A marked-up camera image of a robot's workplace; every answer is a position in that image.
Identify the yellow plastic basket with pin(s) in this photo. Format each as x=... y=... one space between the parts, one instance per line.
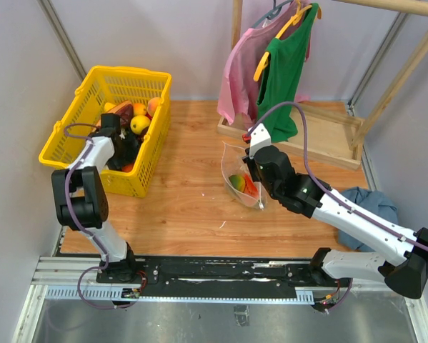
x=114 y=84

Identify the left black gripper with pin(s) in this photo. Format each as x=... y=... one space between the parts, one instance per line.
x=133 y=153

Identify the orange yellow peach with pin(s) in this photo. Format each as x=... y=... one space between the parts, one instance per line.
x=139 y=109

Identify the yellow lemon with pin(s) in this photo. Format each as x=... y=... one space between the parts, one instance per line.
x=139 y=123

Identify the green shirt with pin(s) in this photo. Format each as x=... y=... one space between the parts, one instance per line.
x=279 y=83

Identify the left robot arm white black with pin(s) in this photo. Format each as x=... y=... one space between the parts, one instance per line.
x=81 y=203

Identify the blue crumpled cloth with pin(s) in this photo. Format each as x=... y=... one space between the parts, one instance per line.
x=375 y=202

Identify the small orange fruit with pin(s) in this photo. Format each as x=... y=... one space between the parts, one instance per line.
x=128 y=168

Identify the pink orange peach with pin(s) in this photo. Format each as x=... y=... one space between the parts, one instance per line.
x=153 y=105

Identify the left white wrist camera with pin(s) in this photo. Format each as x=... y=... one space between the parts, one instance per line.
x=110 y=124

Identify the yellow clothes hanger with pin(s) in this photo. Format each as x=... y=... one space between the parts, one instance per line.
x=292 y=39

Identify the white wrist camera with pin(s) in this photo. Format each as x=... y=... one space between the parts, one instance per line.
x=110 y=124
x=257 y=138

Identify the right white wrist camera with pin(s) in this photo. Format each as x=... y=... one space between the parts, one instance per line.
x=257 y=138

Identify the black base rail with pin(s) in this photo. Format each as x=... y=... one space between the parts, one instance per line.
x=210 y=279

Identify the clear zip top bag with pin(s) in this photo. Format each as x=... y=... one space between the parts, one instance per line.
x=232 y=163

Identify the pink shirt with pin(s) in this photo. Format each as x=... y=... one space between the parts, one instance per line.
x=239 y=92

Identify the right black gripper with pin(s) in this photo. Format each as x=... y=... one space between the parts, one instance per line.
x=250 y=162

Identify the grey clothes hanger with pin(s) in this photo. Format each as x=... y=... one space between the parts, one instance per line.
x=272 y=13

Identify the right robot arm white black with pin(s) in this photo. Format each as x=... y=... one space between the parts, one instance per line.
x=399 y=256

